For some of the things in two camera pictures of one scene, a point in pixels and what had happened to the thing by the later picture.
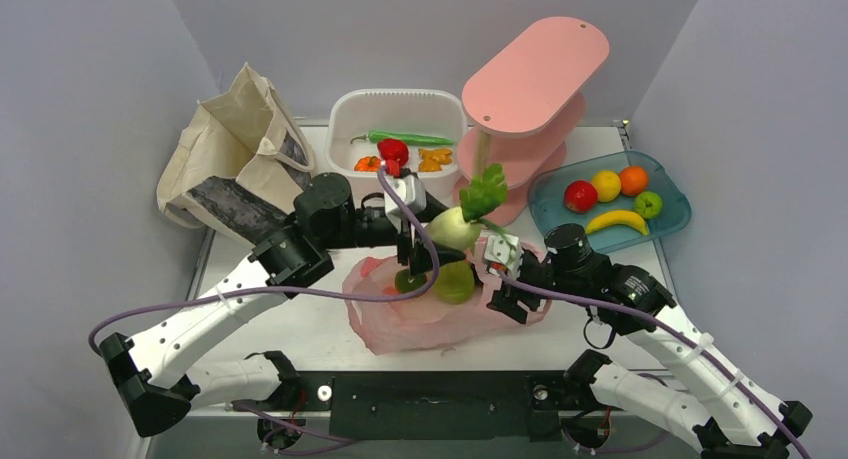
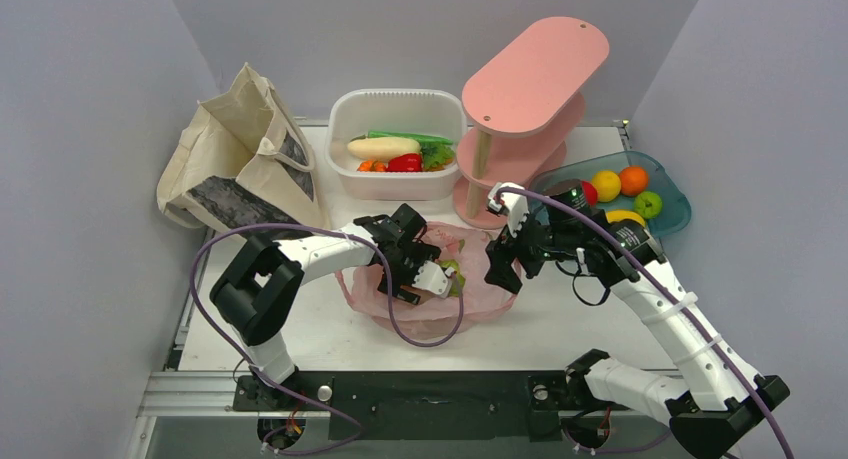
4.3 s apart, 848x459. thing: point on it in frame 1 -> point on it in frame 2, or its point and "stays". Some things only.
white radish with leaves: [458, 229] -> [436, 153]
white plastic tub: [434, 113] stays
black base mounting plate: [431, 405] stays
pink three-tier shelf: [519, 110] stays
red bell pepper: [394, 149] -> [408, 162]
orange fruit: [633, 180] stays
